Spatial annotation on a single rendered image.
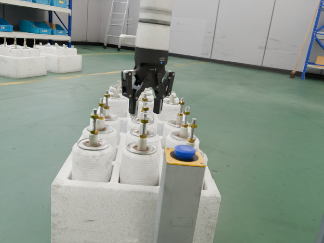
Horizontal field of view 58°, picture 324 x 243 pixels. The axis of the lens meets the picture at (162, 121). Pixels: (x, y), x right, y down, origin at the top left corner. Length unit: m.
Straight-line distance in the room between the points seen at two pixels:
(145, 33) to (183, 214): 0.37
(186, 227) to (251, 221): 0.45
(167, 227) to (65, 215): 0.27
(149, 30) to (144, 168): 0.31
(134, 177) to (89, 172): 0.11
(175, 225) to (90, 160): 0.25
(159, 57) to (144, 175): 0.28
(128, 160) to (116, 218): 0.14
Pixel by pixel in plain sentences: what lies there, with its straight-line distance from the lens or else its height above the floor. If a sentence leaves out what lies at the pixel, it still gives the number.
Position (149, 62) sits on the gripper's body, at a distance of 0.64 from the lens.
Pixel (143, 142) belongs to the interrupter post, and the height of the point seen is 0.27.
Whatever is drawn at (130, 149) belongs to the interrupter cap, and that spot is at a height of 0.25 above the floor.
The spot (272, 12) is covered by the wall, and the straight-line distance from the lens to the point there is 7.11.
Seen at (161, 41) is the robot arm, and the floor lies 0.51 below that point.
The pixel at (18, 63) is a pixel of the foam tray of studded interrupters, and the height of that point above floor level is 0.13.
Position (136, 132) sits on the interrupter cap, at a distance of 0.84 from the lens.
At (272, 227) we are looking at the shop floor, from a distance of 1.02.
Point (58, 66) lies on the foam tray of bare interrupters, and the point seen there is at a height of 0.08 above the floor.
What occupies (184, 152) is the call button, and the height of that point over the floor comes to 0.33.
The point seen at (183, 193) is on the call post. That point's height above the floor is 0.26.
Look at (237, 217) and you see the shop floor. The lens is 1.01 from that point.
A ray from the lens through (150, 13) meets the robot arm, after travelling 0.64.
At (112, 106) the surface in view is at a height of 0.22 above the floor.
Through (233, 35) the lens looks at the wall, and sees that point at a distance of 7.20.
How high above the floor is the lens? 0.53
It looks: 16 degrees down
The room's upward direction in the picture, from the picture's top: 7 degrees clockwise
